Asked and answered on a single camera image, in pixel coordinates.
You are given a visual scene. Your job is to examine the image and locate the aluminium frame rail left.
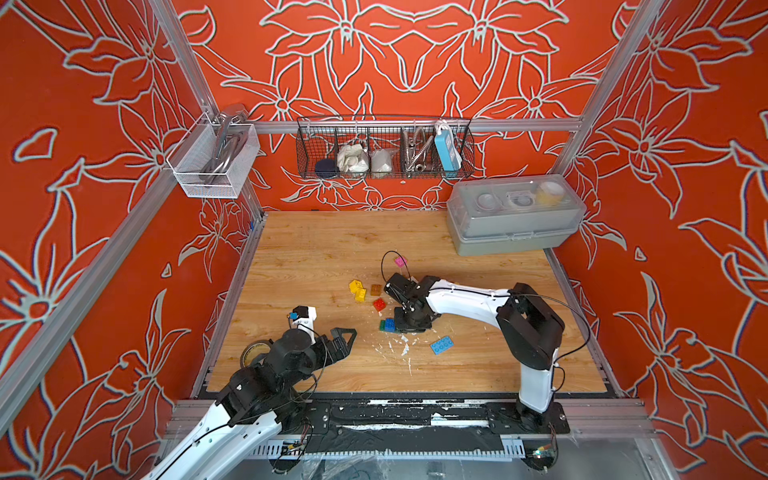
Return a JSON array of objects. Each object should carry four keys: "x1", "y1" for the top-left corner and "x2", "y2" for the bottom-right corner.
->
[{"x1": 1, "y1": 170, "x2": 177, "y2": 434}]

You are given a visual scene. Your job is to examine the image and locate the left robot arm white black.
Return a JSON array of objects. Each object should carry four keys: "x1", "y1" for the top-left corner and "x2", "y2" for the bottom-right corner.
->
[{"x1": 145, "y1": 328, "x2": 357, "y2": 479}]

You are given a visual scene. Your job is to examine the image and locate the grey plastic storage box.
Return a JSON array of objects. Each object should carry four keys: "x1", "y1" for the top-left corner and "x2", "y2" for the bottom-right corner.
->
[{"x1": 447, "y1": 174, "x2": 586, "y2": 256}]

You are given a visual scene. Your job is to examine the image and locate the aluminium rear rail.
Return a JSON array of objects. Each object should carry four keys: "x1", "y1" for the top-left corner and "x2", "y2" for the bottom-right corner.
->
[{"x1": 254, "y1": 118, "x2": 583, "y2": 135}]

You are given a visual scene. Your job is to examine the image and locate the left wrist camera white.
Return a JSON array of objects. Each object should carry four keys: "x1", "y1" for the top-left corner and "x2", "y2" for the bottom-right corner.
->
[{"x1": 288, "y1": 305, "x2": 317, "y2": 343}]

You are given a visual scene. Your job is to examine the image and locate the aluminium frame post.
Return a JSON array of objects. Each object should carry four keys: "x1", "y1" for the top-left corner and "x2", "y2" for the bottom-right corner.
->
[
  {"x1": 549, "y1": 0, "x2": 663, "y2": 175},
  {"x1": 146, "y1": 0, "x2": 265, "y2": 217}
]

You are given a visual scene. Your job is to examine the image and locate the aluminium frame post right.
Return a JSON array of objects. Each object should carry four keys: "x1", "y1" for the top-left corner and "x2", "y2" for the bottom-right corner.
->
[{"x1": 549, "y1": 0, "x2": 663, "y2": 175}]

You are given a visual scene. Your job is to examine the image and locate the tape roll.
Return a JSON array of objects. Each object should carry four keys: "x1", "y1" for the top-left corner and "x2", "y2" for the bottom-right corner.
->
[{"x1": 239, "y1": 340, "x2": 272, "y2": 368}]

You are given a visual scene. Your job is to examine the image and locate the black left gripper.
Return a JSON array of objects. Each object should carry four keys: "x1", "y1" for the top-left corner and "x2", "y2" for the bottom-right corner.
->
[{"x1": 279, "y1": 328, "x2": 357, "y2": 395}]

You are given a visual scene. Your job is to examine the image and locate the yellow lego brick rear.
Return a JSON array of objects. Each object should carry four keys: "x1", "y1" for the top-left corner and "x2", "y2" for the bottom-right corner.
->
[{"x1": 349, "y1": 280, "x2": 363, "y2": 294}]

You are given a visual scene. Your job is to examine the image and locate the white crumpled bag in basket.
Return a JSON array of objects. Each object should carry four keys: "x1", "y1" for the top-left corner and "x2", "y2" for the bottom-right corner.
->
[{"x1": 336, "y1": 143, "x2": 369, "y2": 177}]

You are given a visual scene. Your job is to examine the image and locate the black wire wall basket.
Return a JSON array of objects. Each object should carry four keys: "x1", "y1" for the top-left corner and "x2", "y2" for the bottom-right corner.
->
[{"x1": 296, "y1": 115, "x2": 475, "y2": 180}]

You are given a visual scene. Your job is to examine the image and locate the dark green lego plate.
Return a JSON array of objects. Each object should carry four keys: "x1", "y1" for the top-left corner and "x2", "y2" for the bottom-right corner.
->
[{"x1": 379, "y1": 320, "x2": 394, "y2": 333}]

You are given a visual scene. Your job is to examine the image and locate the light blue lego plate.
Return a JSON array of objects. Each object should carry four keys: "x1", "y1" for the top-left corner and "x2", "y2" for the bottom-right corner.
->
[{"x1": 430, "y1": 337, "x2": 454, "y2": 356}]

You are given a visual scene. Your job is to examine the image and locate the metal tongs in bin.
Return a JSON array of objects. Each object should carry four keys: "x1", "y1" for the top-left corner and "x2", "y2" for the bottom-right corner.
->
[{"x1": 200, "y1": 104, "x2": 247, "y2": 185}]

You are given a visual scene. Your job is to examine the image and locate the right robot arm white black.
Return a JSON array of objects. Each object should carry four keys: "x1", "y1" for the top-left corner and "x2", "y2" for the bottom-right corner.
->
[{"x1": 384, "y1": 273, "x2": 565, "y2": 433}]

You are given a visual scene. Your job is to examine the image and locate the light blue box in basket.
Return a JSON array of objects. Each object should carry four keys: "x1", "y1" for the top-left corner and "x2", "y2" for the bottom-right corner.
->
[{"x1": 434, "y1": 120, "x2": 462, "y2": 177}]

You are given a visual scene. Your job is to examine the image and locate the aluminium frame post left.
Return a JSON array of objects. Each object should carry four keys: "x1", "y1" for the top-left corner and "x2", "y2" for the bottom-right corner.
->
[{"x1": 146, "y1": 0, "x2": 265, "y2": 217}]

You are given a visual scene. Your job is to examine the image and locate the clear plastic wall bin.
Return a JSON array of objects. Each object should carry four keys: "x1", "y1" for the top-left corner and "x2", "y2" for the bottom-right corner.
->
[{"x1": 169, "y1": 104, "x2": 260, "y2": 199}]

